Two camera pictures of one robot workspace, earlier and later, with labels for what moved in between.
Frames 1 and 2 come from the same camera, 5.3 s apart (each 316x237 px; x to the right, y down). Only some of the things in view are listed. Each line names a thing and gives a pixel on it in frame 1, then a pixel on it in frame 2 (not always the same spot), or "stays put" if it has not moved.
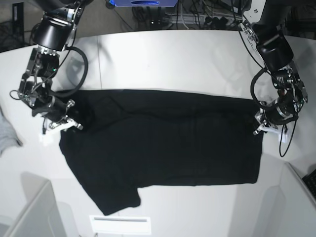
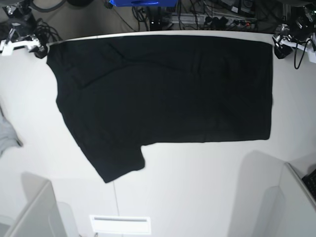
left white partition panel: x=42 y=217 stays put
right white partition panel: x=299 y=205 stays put
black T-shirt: x=126 y=139 to x=119 y=94
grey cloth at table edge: x=8 y=136 stays put
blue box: x=144 y=3 stays put
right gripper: x=272 y=114 to x=299 y=30
